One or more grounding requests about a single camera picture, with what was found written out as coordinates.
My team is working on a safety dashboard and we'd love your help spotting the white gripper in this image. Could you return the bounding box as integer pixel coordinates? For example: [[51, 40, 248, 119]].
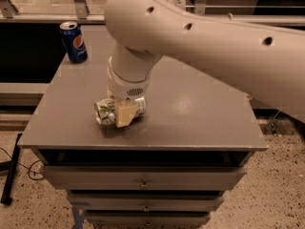
[[107, 56, 152, 128]]

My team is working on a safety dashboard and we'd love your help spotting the white green 7up can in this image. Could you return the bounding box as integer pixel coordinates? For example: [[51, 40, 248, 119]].
[[94, 97, 147, 128]]

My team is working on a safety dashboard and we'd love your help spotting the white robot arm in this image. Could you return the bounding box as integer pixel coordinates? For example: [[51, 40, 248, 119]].
[[105, 0, 305, 122]]

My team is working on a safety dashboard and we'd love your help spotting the blue pepsi can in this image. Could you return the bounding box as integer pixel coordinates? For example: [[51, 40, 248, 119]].
[[59, 21, 88, 63]]

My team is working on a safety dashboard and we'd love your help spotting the grey drawer cabinet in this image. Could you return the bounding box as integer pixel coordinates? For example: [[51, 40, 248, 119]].
[[17, 24, 269, 229]]

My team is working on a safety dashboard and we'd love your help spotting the top grey drawer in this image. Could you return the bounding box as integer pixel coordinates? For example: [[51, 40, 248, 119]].
[[41, 166, 245, 191]]

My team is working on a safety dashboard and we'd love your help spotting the grey drawer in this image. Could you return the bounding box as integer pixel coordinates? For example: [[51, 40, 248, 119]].
[[41, 166, 245, 191], [84, 211, 211, 226], [67, 194, 223, 212]]

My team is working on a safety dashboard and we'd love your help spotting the middle grey drawer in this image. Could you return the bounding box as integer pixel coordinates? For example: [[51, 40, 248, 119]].
[[67, 194, 223, 212]]

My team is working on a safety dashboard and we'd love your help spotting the bottom grey drawer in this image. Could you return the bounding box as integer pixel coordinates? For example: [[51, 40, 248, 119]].
[[84, 211, 211, 226]]

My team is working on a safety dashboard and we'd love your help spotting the black bar on floor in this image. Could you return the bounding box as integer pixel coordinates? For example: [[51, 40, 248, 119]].
[[0, 133, 22, 205]]

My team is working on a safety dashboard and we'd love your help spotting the black floor cable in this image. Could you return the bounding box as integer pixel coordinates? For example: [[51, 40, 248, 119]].
[[0, 147, 45, 181]]

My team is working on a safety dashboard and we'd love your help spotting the metal railing frame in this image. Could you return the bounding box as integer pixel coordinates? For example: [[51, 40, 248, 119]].
[[0, 0, 305, 27]]

